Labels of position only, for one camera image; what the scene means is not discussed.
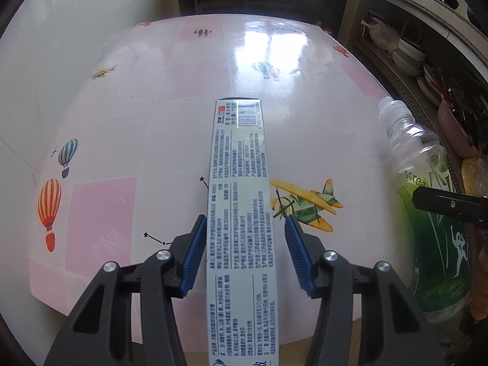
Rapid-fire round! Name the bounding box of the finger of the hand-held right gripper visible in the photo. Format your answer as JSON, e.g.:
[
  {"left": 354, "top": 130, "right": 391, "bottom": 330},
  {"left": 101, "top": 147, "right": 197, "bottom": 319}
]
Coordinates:
[{"left": 412, "top": 187, "right": 488, "bottom": 222}]

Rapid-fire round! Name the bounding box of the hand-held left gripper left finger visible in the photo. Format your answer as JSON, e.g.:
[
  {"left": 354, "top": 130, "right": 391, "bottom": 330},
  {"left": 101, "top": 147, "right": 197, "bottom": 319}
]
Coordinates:
[{"left": 44, "top": 214, "right": 208, "bottom": 366}]

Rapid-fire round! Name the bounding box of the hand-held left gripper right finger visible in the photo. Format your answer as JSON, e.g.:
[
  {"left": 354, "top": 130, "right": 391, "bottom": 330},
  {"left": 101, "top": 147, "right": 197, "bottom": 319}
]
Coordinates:
[{"left": 284, "top": 215, "right": 447, "bottom": 366}]

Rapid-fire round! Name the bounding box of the green plastic bottle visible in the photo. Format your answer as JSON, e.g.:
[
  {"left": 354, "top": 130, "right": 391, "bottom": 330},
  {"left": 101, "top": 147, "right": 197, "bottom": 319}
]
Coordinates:
[{"left": 378, "top": 97, "right": 473, "bottom": 323}]

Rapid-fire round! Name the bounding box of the white blue toothpaste box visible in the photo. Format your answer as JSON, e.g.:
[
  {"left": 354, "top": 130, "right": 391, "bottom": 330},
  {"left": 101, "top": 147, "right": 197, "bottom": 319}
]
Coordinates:
[{"left": 206, "top": 99, "right": 281, "bottom": 366}]

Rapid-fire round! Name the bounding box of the person's right hand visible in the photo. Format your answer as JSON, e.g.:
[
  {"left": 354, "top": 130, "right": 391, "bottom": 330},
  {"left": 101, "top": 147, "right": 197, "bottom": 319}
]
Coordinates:
[{"left": 470, "top": 244, "right": 488, "bottom": 319}]

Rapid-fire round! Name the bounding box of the yellow plastic bag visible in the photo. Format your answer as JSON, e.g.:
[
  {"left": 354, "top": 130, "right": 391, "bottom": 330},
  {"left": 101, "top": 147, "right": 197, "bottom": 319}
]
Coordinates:
[{"left": 461, "top": 156, "right": 488, "bottom": 199}]

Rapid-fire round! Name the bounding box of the pink basin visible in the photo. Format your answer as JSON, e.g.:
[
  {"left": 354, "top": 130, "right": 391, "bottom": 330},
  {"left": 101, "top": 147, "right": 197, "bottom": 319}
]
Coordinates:
[{"left": 438, "top": 97, "right": 482, "bottom": 159}]

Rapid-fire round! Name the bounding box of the stack of plates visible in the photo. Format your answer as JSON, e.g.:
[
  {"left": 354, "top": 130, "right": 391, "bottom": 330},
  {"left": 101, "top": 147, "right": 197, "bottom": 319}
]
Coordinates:
[{"left": 417, "top": 65, "right": 447, "bottom": 105}]

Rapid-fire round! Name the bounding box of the grey shelf with patterned edge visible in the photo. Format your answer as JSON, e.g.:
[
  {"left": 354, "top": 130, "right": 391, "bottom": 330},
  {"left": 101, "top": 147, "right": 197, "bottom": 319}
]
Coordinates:
[{"left": 353, "top": 40, "right": 488, "bottom": 199}]

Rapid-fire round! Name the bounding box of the stack of white bowls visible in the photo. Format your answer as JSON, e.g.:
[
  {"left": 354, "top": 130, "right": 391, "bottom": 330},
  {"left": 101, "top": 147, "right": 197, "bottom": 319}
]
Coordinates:
[{"left": 393, "top": 38, "right": 427, "bottom": 77}]

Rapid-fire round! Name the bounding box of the grey concrete counter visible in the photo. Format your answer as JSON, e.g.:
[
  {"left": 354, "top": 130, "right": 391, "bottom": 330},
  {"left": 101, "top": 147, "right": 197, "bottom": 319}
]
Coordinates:
[{"left": 175, "top": 0, "right": 488, "bottom": 69}]

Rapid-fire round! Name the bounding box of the white plastic bag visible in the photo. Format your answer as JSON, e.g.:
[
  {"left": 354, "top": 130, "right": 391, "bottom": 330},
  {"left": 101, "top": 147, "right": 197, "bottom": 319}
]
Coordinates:
[{"left": 362, "top": 21, "right": 399, "bottom": 50}]

